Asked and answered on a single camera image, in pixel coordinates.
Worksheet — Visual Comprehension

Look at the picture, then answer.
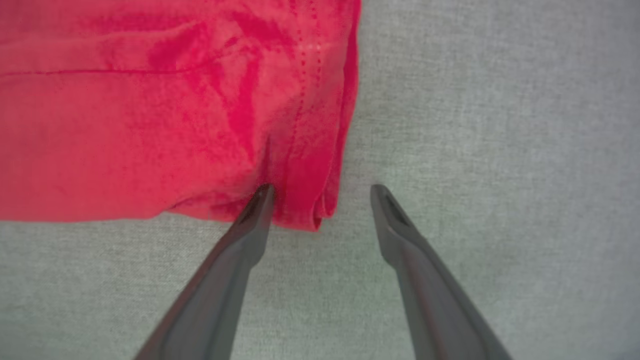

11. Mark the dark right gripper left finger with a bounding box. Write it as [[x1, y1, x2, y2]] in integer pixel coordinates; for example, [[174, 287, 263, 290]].
[[134, 183, 276, 360]]

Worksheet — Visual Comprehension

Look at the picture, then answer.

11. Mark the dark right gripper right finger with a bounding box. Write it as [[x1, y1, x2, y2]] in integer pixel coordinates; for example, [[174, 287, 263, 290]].
[[370, 184, 513, 360]]

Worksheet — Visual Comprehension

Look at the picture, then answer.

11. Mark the red and white garment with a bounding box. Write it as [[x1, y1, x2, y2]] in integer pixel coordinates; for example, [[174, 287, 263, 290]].
[[0, 0, 362, 232]]

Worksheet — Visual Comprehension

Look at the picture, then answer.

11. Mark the grey fabric sofa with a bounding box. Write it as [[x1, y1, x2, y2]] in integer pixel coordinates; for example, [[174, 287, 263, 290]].
[[0, 0, 640, 360]]

